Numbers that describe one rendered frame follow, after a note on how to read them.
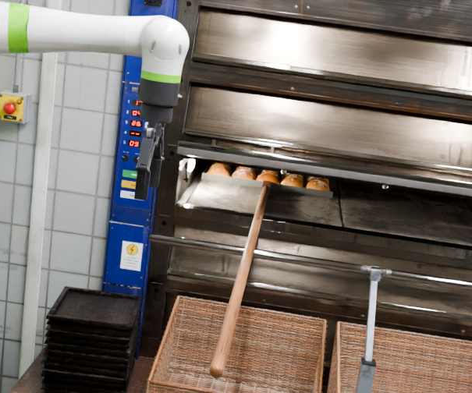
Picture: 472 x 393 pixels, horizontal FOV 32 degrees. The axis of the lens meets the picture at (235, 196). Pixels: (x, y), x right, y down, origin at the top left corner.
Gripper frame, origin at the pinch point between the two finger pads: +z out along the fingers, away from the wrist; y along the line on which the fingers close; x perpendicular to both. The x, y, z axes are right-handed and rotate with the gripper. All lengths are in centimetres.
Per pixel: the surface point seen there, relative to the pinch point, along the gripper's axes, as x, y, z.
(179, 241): 2, -60, 30
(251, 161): 20, -82, 6
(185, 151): -3, -82, 6
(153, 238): -6, -59, 31
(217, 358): 24.2, 29.6, 26.2
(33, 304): -53, -95, 75
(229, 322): 24.8, 9.5, 26.1
